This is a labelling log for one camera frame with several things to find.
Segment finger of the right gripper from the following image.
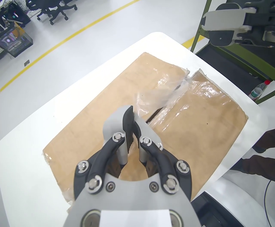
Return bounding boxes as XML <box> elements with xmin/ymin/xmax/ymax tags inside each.
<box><xmin>203</xmin><ymin>2</ymin><xmax>275</xmax><ymax>32</ymax></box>
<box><xmin>209</xmin><ymin>27</ymin><xmax>275</xmax><ymax>47</ymax></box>

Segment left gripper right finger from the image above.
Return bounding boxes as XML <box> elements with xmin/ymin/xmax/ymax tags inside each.
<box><xmin>132</xmin><ymin>117</ymin><xmax>193</xmax><ymax>201</ymax></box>

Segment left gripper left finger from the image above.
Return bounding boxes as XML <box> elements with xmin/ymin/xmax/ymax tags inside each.
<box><xmin>74</xmin><ymin>105</ymin><xmax>135</xmax><ymax>201</ymax></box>

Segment large brown taped carton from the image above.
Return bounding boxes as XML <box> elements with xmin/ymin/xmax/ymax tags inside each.
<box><xmin>42</xmin><ymin>52</ymin><xmax>249</xmax><ymax>212</ymax></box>

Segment olive green metal cart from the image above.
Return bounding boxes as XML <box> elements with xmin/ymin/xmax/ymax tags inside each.
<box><xmin>190</xmin><ymin>0</ymin><xmax>275</xmax><ymax>104</ymax></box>

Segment clear bottle with red cap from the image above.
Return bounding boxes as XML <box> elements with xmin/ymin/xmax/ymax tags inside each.
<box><xmin>249</xmin><ymin>80</ymin><xmax>270</xmax><ymax>102</ymax></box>

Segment robot body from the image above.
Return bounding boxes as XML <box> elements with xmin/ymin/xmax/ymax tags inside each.
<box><xmin>190</xmin><ymin>176</ymin><xmax>275</xmax><ymax>227</ymax></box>

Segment glass computer case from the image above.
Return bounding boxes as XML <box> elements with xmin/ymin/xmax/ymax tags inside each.
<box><xmin>0</xmin><ymin>28</ymin><xmax>34</xmax><ymax>58</ymax></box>

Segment black office chair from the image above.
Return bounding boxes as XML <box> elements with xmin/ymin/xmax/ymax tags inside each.
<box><xmin>25</xmin><ymin>0</ymin><xmax>69</xmax><ymax>25</ymax></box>
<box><xmin>56</xmin><ymin>0</ymin><xmax>78</xmax><ymax>11</ymax></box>

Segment black computer tower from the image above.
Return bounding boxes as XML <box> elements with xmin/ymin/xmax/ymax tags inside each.
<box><xmin>5</xmin><ymin>3</ymin><xmax>32</xmax><ymax>27</ymax></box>

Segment black cable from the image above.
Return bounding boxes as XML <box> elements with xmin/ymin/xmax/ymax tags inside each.
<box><xmin>263</xmin><ymin>178</ymin><xmax>275</xmax><ymax>227</ymax></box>

